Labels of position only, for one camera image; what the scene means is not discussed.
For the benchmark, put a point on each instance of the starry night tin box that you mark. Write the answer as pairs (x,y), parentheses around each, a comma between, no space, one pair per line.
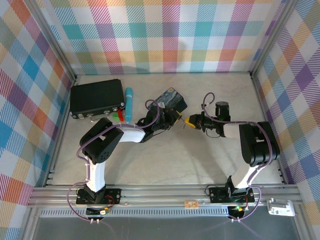
(170,96)

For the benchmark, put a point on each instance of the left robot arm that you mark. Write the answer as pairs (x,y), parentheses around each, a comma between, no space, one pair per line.
(100,142)

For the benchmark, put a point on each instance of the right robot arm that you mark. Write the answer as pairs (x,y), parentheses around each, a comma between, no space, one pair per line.
(260,142)

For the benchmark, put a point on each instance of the turquoise marker pen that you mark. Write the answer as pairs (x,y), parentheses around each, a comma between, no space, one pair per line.
(128,105)

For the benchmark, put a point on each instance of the red tag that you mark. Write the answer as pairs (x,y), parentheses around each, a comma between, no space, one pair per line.
(121,115)

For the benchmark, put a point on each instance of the green tag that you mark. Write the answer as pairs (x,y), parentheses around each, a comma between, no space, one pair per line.
(115,116)

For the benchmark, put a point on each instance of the black hard case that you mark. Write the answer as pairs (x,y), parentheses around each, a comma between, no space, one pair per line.
(95,95)

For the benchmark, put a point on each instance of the small orange label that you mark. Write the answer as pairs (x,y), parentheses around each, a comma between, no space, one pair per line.
(191,204)

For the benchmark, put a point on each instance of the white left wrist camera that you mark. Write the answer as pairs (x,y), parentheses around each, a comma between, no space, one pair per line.
(161,104)

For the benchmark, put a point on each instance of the aluminium side rail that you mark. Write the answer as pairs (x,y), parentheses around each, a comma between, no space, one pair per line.
(62,125)
(263,112)

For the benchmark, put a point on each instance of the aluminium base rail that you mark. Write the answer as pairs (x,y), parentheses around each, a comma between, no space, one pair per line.
(162,196)

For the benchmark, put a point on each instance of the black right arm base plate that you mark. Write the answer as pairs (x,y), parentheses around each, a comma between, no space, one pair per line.
(217,195)

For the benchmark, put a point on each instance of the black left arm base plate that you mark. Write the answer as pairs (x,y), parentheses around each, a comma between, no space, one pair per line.
(112,196)

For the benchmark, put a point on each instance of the aluminium frame post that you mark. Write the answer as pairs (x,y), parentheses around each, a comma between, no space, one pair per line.
(271,37)
(53,37)

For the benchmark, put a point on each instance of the white plastic bracket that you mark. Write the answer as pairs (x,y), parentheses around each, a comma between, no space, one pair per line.
(280,207)

